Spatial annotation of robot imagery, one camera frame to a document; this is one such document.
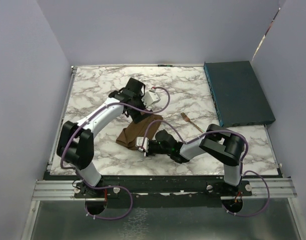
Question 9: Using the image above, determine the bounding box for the copper iridescent fork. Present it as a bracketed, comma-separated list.
[180, 112, 205, 133]

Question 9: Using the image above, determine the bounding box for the brown cloth napkin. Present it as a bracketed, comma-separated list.
[116, 114, 163, 150]

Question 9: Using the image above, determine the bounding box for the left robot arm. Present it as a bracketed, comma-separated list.
[56, 78, 160, 198]

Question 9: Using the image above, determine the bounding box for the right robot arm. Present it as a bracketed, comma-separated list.
[139, 124, 248, 196]

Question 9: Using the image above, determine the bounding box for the green black marker pen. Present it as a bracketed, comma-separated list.
[157, 64, 174, 67]

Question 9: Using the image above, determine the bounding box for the dark teal flat box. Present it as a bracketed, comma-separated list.
[203, 61, 275, 128]

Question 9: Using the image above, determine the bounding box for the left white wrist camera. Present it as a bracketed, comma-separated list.
[142, 90, 160, 107]

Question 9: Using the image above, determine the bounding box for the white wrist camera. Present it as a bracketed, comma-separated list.
[135, 137, 149, 152]
[142, 90, 160, 107]

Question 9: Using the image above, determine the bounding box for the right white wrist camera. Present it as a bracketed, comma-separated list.
[135, 137, 149, 152]

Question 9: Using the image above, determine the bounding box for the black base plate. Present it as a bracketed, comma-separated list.
[42, 174, 253, 208]

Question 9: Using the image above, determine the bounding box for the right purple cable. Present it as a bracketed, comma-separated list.
[142, 119, 270, 218]

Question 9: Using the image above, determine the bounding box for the aluminium rail frame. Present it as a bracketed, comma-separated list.
[32, 178, 297, 201]

